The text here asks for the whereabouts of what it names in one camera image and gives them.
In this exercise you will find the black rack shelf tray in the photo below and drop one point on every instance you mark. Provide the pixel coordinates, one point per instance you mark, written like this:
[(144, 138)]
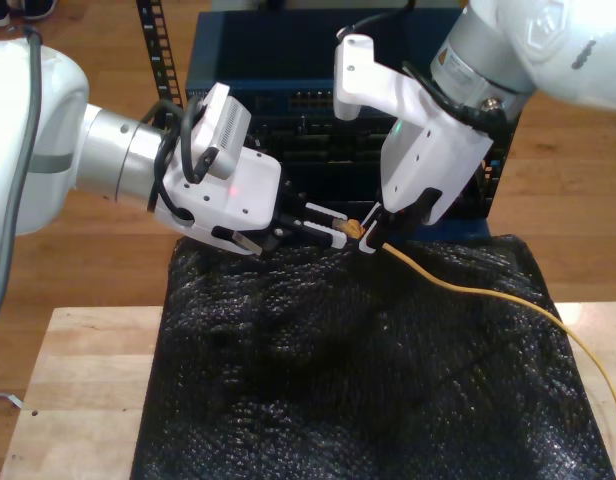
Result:
[(338, 185)]

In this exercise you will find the blue base board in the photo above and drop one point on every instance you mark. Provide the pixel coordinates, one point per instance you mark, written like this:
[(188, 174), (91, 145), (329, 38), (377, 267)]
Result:
[(463, 231)]

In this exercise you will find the black bubble wrap mat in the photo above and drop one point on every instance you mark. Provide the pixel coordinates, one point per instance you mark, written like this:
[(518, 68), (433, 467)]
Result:
[(338, 400)]

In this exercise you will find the person's dark shoe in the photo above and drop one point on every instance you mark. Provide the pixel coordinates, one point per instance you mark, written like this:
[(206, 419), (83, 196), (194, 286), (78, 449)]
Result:
[(38, 9)]

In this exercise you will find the white floor strip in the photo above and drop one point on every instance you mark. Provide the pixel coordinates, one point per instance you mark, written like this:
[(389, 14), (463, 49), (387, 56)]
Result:
[(3, 397)]

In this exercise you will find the black perforated rack post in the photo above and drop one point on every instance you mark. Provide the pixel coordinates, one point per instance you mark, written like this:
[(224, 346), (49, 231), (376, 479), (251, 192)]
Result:
[(498, 175), (152, 50)]

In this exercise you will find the blue network switch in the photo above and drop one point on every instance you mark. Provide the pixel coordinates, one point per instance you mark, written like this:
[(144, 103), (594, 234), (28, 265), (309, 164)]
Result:
[(278, 50)]

